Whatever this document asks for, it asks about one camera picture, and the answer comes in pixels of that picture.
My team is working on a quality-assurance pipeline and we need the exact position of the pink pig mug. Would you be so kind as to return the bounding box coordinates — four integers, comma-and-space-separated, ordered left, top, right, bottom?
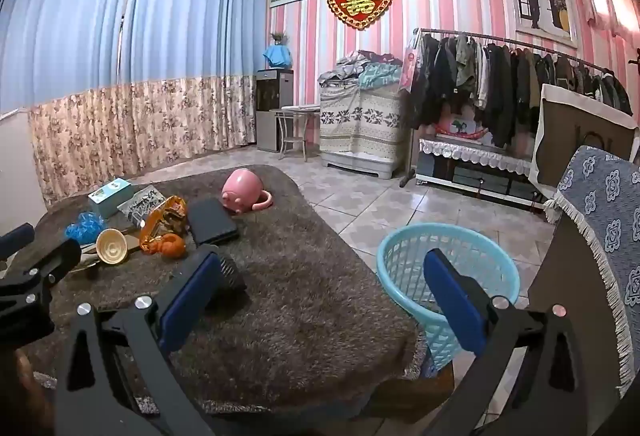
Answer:
221, 168, 274, 215

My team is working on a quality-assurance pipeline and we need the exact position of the colourful picture board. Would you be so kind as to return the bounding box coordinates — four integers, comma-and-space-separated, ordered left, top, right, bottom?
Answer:
437, 113, 493, 144

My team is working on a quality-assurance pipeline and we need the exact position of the black zip case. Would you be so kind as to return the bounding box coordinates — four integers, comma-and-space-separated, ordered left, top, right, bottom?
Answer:
187, 197, 239, 245

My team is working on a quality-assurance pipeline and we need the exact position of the grey patterned fringed cloth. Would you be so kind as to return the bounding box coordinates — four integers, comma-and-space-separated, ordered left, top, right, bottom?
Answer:
544, 146, 640, 397

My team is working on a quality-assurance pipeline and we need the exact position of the wooden table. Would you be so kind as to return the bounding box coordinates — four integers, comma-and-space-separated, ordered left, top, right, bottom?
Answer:
350, 361, 456, 422

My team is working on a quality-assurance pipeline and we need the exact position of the black and white snack wrapper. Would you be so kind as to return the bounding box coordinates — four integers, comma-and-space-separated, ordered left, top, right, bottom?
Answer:
116, 185, 167, 229

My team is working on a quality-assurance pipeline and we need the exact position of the grey water dispenser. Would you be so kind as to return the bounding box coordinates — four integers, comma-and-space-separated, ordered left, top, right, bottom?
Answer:
255, 68, 295, 153

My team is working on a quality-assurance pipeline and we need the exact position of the brown shaggy blanket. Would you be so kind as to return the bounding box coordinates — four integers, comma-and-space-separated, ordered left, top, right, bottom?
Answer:
0, 163, 426, 422

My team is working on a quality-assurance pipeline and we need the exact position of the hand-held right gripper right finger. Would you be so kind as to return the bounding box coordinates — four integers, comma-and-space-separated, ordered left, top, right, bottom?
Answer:
424, 248, 586, 436

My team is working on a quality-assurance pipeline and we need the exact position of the cream plastic cup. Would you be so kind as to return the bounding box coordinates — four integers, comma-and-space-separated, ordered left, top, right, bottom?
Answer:
95, 228, 135, 265

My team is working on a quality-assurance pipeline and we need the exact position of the orange snack wrapper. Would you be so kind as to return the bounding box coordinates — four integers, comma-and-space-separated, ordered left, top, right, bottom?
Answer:
139, 196, 188, 257

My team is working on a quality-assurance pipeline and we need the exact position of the brown wrapper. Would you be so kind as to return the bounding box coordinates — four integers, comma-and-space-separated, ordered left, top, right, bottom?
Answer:
162, 205, 189, 231

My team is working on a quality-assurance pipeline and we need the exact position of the pile of folded clothes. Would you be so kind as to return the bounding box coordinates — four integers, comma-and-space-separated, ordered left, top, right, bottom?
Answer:
320, 50, 406, 89

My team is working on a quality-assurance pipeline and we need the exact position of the low dark cabinet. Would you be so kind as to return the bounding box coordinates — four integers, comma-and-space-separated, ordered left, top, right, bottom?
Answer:
416, 138, 548, 211

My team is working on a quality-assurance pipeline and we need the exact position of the blue plastic bag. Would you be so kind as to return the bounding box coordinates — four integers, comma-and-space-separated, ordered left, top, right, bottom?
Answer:
65, 211, 104, 241

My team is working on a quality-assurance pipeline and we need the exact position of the light blue plastic basket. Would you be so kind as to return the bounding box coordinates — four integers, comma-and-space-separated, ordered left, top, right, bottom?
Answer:
376, 223, 522, 372

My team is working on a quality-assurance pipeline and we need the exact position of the small round side table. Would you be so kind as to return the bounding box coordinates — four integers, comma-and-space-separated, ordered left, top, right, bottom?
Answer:
270, 106, 321, 161

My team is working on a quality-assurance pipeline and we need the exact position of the white lace cloth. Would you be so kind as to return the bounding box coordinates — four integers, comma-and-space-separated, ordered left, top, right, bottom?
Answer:
419, 138, 533, 177

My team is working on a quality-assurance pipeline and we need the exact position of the black perforated object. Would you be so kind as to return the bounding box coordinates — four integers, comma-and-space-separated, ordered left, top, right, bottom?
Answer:
212, 252, 248, 297

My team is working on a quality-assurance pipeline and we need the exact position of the row of hanging clothes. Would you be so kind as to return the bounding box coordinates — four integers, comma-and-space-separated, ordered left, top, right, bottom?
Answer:
405, 32, 633, 149

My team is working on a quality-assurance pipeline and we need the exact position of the brown wooden cabinet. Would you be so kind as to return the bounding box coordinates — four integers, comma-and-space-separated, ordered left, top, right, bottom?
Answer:
527, 206, 640, 436

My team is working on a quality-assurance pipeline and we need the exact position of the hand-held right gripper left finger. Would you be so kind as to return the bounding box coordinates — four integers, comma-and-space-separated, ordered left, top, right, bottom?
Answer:
54, 248, 223, 436

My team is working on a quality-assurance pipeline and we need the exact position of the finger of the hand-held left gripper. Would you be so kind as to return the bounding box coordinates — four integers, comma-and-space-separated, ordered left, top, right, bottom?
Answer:
0, 223, 36, 259
0, 239, 83, 301

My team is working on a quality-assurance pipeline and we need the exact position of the patterned beige cloth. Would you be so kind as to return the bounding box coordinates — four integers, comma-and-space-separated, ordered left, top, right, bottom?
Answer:
319, 80, 403, 161

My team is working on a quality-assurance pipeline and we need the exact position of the metal clothes rack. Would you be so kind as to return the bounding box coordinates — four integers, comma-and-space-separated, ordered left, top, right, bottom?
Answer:
400, 28, 636, 187

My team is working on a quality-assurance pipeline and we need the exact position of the teal cardboard box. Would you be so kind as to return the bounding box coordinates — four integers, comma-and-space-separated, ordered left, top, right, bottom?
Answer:
87, 177, 135, 219

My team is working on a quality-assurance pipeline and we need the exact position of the blue floral curtain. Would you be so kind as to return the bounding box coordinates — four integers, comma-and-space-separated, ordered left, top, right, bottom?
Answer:
0, 0, 271, 207

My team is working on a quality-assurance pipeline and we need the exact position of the pink hanging packet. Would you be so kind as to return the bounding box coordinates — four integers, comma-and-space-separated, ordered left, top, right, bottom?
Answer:
400, 40, 418, 94

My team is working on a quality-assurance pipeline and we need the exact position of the grey plastic cabinet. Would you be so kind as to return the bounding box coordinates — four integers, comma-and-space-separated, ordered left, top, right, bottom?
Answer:
320, 151, 401, 179

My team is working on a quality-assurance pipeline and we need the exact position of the orange fruit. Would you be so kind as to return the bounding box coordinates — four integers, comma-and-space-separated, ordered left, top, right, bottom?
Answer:
149, 233, 187, 261

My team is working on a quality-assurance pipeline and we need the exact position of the blue cloth cover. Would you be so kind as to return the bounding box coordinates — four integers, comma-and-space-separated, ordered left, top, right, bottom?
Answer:
264, 44, 293, 69

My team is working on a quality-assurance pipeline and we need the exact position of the brown furniture with white cover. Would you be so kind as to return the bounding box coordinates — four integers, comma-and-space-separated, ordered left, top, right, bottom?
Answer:
531, 83, 640, 201

